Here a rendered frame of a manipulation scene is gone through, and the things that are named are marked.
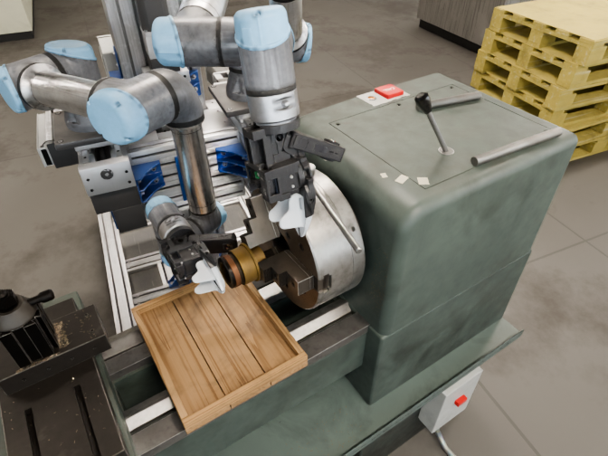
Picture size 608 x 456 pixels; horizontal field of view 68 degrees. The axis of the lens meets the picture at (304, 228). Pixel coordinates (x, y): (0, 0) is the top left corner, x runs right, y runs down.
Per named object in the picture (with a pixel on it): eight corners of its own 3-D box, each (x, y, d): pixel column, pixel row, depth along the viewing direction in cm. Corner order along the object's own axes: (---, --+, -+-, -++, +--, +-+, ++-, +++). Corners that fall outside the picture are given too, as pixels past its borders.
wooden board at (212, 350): (238, 272, 130) (236, 262, 127) (308, 365, 107) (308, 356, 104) (134, 318, 117) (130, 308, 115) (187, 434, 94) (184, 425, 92)
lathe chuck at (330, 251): (276, 230, 130) (284, 145, 105) (338, 316, 114) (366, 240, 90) (248, 242, 126) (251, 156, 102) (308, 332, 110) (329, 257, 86)
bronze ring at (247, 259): (250, 230, 104) (213, 246, 100) (270, 255, 98) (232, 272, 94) (252, 258, 110) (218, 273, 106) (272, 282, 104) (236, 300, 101)
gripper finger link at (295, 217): (278, 245, 78) (270, 197, 73) (307, 232, 80) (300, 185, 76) (287, 252, 76) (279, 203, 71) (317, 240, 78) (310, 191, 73)
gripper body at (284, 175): (250, 194, 76) (235, 123, 70) (293, 177, 79) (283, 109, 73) (271, 208, 70) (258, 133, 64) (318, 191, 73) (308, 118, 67)
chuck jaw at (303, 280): (299, 242, 104) (329, 271, 96) (299, 258, 107) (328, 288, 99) (256, 261, 99) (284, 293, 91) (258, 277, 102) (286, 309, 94)
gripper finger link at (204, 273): (203, 300, 94) (185, 273, 100) (228, 289, 97) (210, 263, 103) (200, 290, 92) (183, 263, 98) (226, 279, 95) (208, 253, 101)
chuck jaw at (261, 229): (283, 230, 109) (268, 183, 107) (292, 231, 105) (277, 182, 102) (242, 247, 104) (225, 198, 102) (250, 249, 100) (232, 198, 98)
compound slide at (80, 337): (99, 317, 104) (93, 302, 101) (112, 348, 98) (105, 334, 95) (1, 359, 96) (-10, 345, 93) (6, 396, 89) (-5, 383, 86)
